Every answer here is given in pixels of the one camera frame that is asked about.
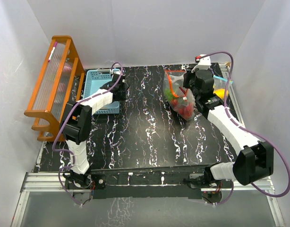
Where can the pink white marker pen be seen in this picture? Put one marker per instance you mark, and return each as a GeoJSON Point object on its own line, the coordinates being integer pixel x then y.
{"type": "Point", "coordinates": [52, 51]}

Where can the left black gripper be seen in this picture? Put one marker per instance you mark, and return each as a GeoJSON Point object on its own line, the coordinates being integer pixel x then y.
{"type": "Point", "coordinates": [123, 98]}

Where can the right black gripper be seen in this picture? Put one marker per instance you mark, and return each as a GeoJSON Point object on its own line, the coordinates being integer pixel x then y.
{"type": "Point", "coordinates": [187, 76]}

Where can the orange wooden rack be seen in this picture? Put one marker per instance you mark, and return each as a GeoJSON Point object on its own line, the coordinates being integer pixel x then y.
{"type": "Point", "coordinates": [54, 87]}

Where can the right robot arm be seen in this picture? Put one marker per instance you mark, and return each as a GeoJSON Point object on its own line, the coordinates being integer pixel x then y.
{"type": "Point", "coordinates": [254, 158]}

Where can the green fake grapes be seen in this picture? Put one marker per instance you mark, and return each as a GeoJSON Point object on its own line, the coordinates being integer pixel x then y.
{"type": "Point", "coordinates": [168, 94]}

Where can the black base bar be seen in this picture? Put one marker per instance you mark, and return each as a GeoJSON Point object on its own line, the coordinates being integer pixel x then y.
{"type": "Point", "coordinates": [153, 182]}

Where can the blue zip clear bag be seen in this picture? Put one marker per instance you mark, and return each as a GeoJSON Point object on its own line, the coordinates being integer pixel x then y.
{"type": "Point", "coordinates": [219, 82]}

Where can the aluminium frame rail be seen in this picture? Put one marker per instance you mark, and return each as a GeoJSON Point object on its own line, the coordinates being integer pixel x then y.
{"type": "Point", "coordinates": [43, 203]}

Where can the red fake strawberries bunch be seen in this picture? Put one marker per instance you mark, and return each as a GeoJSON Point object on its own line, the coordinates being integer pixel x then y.
{"type": "Point", "coordinates": [183, 103]}

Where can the red zip clear bag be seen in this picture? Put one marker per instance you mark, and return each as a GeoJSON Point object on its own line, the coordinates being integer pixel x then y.
{"type": "Point", "coordinates": [173, 79]}

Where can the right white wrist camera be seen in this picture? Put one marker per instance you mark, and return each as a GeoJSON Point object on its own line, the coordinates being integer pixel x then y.
{"type": "Point", "coordinates": [203, 62]}

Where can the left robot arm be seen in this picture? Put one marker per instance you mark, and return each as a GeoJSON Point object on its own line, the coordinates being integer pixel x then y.
{"type": "Point", "coordinates": [77, 117]}

